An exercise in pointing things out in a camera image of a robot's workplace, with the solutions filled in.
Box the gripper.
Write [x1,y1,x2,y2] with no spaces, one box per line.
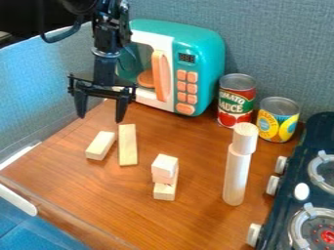
[66,48,140,124]

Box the wooden cube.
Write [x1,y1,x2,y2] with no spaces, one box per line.
[149,153,181,180]

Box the short rectangular wooden block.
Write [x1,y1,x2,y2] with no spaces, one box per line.
[83,130,118,162]

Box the long rectangular wooden block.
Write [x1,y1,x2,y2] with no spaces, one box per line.
[117,123,140,167]

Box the teal toy microwave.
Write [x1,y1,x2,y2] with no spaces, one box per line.
[114,18,228,117]

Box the small wooden block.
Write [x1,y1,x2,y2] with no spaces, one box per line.
[150,168,181,202]

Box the red tomato sauce can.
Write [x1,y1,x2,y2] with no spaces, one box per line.
[216,72,259,129]

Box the short wooden cylinder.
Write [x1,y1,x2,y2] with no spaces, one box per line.
[230,121,260,156]

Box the tall wooden cylinder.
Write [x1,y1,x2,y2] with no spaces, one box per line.
[222,144,254,207]

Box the yellow can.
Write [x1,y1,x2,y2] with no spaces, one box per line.
[255,96,302,144]

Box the toy stove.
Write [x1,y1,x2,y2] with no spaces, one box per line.
[245,111,334,250]

